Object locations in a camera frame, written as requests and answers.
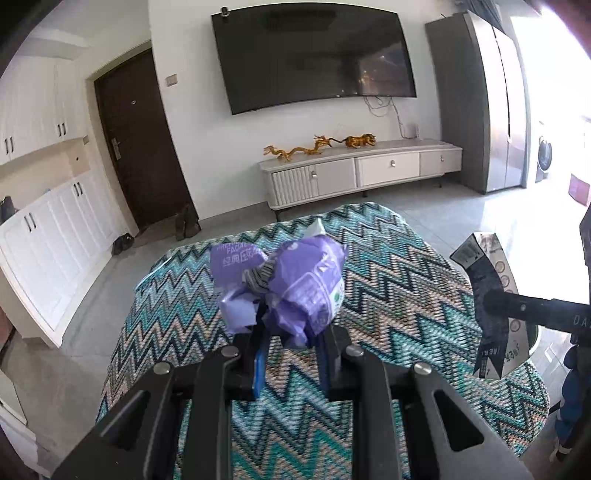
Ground white wall cabinets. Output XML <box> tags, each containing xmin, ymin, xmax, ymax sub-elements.
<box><xmin>0</xmin><ymin>55</ymin><xmax>127</xmax><ymax>349</ymax></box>

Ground grey curtain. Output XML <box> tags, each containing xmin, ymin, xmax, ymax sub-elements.
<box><xmin>462</xmin><ymin>0</ymin><xmax>504</xmax><ymax>28</ymax></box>

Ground pair of brown boots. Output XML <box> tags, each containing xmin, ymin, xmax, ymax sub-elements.
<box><xmin>174</xmin><ymin>203</ymin><xmax>200</xmax><ymax>241</ymax></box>

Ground television cables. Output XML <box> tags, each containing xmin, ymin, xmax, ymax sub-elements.
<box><xmin>362</xmin><ymin>95</ymin><xmax>409</xmax><ymax>139</ymax></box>

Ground purple stool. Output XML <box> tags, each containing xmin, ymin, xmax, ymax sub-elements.
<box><xmin>569</xmin><ymin>173</ymin><xmax>591</xmax><ymax>206</ymax></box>

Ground zigzag patterned table cloth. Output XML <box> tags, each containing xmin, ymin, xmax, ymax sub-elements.
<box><xmin>95</xmin><ymin>202</ymin><xmax>551</xmax><ymax>480</ymax></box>

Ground grey double door fridge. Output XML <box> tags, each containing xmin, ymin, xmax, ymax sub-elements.
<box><xmin>425</xmin><ymin>10</ymin><xmax>529</xmax><ymax>195</ymax></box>

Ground golden dragon figurine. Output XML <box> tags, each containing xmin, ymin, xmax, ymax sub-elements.
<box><xmin>264</xmin><ymin>135</ymin><xmax>343</xmax><ymax>163</ymax></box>

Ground purple wrapper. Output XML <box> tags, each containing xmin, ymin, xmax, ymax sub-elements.
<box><xmin>210</xmin><ymin>235</ymin><xmax>348</xmax><ymax>349</ymax></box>

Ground black and silver carton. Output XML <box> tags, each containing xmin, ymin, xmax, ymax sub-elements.
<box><xmin>450</xmin><ymin>232</ymin><xmax>532</xmax><ymax>380</ymax></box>

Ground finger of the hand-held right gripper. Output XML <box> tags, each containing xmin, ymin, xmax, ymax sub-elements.
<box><xmin>482</xmin><ymin>288</ymin><xmax>591</xmax><ymax>330</ymax></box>

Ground dark brown door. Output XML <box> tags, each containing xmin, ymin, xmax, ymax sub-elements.
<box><xmin>93</xmin><ymin>48</ymin><xmax>199</xmax><ymax>232</ymax></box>

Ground person's blue trouser leg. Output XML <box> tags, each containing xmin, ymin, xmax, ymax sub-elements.
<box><xmin>551</xmin><ymin>342</ymin><xmax>591</xmax><ymax>462</ymax></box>

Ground washing machine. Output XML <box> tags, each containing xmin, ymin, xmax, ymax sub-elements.
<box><xmin>536</xmin><ymin>134</ymin><xmax>555</xmax><ymax>183</ymax></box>

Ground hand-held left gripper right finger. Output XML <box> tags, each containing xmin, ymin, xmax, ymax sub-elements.
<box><xmin>318</xmin><ymin>324</ymin><xmax>535</xmax><ymax>480</ymax></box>

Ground black wall television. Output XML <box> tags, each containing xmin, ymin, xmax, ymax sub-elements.
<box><xmin>211</xmin><ymin>6</ymin><xmax>417</xmax><ymax>116</ymax></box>

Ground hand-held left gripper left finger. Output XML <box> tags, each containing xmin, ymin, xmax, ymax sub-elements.
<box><xmin>53</xmin><ymin>318</ymin><xmax>269</xmax><ymax>480</ymax></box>

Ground white television cabinet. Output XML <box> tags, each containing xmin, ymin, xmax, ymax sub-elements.
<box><xmin>257</xmin><ymin>138</ymin><xmax>463</xmax><ymax>222</ymax></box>

